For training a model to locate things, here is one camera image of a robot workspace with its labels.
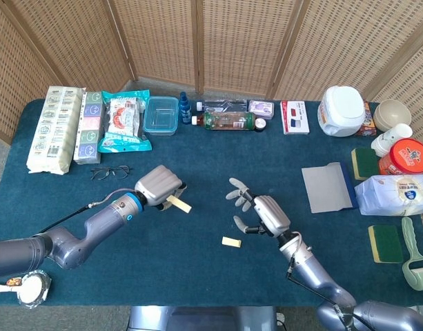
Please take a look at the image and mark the teal snack bag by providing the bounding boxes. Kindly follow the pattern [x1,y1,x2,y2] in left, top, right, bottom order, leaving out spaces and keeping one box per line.
[97,90,153,154]

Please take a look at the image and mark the beige bowl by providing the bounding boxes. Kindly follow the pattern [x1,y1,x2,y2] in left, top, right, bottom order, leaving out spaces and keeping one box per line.
[373,99,412,132]

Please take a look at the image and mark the black thin frame eyeglasses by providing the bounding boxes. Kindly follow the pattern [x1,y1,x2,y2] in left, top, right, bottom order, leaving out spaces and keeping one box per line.
[90,165,133,181]

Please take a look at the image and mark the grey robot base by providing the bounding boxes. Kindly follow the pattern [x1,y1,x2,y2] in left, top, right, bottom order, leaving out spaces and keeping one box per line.
[128,305,277,331]

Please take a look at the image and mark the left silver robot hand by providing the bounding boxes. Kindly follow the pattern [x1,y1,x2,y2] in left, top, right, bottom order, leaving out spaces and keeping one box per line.
[134,164,188,212]

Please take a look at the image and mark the grey covered blue notebook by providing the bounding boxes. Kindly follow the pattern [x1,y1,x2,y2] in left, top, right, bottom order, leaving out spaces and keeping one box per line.
[301,161,359,214]

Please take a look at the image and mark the cream printed long package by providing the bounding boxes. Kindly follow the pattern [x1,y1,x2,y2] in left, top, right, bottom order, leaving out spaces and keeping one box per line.
[27,86,87,176]

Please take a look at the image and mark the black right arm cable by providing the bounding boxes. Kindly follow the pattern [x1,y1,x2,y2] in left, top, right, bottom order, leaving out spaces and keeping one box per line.
[286,232,374,331]

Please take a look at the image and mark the orange lidded canister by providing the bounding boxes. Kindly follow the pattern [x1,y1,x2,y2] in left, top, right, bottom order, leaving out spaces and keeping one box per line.
[378,138,423,176]

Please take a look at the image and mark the white box red blue print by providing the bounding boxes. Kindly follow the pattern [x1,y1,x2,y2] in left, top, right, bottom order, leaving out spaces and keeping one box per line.
[279,100,310,135]

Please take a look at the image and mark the orange printed box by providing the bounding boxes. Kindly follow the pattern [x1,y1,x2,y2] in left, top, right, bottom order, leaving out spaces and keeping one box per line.
[355,100,375,136]

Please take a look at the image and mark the white paper cups stack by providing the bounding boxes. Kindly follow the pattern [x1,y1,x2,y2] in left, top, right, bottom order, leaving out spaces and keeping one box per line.
[371,123,413,158]

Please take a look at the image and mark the clear blue plastic container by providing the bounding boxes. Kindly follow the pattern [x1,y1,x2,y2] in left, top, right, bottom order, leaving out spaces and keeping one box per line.
[142,97,179,137]

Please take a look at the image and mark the wicker folding screen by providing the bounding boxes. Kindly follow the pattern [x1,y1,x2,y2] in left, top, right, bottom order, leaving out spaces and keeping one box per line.
[0,0,423,242]

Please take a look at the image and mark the green yellow sponge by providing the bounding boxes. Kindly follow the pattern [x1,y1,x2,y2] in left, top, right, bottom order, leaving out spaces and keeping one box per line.
[368,224,404,264]
[351,147,381,181]

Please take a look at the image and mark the green tea bottle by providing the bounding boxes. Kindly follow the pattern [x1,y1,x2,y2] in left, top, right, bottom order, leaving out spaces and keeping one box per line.
[191,110,257,131]

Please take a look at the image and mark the teal felt table cover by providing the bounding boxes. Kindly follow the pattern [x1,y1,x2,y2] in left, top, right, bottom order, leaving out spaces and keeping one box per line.
[0,99,423,308]

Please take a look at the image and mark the small purple case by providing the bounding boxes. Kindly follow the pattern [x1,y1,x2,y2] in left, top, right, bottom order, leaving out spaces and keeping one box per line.
[248,99,275,120]

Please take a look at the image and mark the foil cup white filling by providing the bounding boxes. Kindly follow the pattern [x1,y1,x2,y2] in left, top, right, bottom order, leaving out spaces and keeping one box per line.
[17,270,52,308]

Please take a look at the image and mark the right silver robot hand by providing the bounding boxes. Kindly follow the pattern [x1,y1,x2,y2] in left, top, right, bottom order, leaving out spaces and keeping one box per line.
[225,177,292,239]

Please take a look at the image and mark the small yellow packet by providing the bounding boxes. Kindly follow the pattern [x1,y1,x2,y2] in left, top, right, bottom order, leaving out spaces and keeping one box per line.
[166,195,193,213]

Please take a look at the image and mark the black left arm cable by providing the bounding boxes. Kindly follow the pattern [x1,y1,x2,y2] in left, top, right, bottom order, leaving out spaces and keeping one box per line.
[38,188,138,235]

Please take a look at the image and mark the pastel tissue packs bundle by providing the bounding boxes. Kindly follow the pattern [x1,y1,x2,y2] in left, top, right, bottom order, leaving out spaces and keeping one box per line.
[73,91,105,166]

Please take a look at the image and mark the white detergent jug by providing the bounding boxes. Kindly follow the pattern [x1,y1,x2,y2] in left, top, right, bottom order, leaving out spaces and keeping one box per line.
[317,86,366,138]

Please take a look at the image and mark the blue spray bottle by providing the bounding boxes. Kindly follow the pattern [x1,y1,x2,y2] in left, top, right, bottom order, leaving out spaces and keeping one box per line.
[179,91,193,125]

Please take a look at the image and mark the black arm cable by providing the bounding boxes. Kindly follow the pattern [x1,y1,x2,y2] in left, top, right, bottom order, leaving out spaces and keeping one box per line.
[38,188,138,235]
[286,232,374,331]

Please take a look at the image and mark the white wet wipes pack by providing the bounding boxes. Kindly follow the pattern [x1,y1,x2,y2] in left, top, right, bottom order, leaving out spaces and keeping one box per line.
[354,174,423,217]

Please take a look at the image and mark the pale green lint roller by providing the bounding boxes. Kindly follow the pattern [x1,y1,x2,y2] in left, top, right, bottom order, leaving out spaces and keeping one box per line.
[401,216,423,290]

